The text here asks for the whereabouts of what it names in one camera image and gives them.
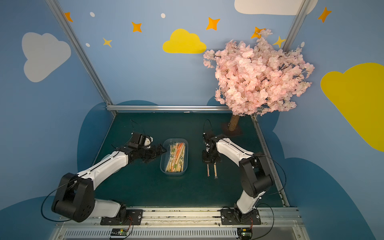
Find clear plastic storage box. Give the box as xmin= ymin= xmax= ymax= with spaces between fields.
xmin=160 ymin=138 xmax=189 ymax=176

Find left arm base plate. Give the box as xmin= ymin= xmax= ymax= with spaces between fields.
xmin=100 ymin=209 xmax=144 ymax=226

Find aluminium rail frame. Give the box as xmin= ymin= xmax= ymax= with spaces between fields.
xmin=50 ymin=207 xmax=310 ymax=240

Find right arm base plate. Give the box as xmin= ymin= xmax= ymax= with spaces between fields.
xmin=220 ymin=208 xmax=262 ymax=225

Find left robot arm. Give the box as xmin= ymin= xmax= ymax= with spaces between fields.
xmin=51 ymin=132 xmax=167 ymax=225

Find chopsticks bundle in box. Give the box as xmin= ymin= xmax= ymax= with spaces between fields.
xmin=165 ymin=143 xmax=186 ymax=173

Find pink blossom artificial tree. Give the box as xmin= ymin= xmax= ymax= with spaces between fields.
xmin=203 ymin=29 xmax=315 ymax=135

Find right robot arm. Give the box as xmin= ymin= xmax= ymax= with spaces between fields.
xmin=202 ymin=131 xmax=275 ymax=224

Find red striped chopsticks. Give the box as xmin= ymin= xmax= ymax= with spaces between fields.
xmin=214 ymin=163 xmax=218 ymax=179

